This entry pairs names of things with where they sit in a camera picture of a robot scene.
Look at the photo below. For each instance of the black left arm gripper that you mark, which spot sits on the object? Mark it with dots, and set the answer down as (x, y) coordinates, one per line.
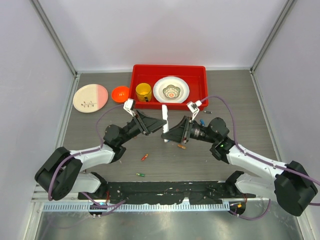
(147, 124)

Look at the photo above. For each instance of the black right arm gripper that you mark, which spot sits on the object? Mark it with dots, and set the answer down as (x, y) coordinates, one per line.
(175, 134)

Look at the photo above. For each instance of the white remote control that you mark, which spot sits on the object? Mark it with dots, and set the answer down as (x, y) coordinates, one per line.
(164, 110)

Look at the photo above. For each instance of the orange AAA battery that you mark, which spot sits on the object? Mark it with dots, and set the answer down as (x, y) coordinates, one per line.
(181, 146)

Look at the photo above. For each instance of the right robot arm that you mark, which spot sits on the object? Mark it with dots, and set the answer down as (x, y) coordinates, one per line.
(286, 183)

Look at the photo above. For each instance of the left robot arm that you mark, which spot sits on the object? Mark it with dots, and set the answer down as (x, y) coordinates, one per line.
(62, 173)

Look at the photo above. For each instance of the yellow mug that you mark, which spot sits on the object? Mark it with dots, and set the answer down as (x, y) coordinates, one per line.
(143, 92)

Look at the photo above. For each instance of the white plate in bin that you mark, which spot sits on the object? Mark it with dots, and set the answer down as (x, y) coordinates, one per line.
(176, 81)

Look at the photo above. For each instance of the red orange battery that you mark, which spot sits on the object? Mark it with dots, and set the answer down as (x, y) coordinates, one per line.
(144, 157)

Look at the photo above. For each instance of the red plastic bin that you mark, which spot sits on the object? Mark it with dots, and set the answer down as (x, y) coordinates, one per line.
(194, 76)

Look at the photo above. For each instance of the patterned small bowl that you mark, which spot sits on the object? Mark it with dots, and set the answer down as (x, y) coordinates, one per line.
(171, 91)

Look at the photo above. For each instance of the orange plastic bowl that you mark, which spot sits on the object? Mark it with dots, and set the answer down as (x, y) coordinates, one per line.
(120, 94)

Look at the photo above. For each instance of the pink and white plate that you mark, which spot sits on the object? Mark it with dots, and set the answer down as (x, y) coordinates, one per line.
(90, 98)

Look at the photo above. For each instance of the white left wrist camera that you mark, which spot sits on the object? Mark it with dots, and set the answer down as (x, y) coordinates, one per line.
(129, 105)

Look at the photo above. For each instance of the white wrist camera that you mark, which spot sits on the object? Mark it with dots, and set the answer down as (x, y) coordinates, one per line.
(129, 105)
(194, 108)

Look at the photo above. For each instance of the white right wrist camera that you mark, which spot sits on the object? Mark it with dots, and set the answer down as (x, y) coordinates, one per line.
(194, 108)

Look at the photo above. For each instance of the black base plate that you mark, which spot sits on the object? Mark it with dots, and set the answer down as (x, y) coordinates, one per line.
(168, 192)

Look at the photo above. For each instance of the aluminium front rail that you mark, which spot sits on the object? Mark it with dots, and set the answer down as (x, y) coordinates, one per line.
(128, 208)

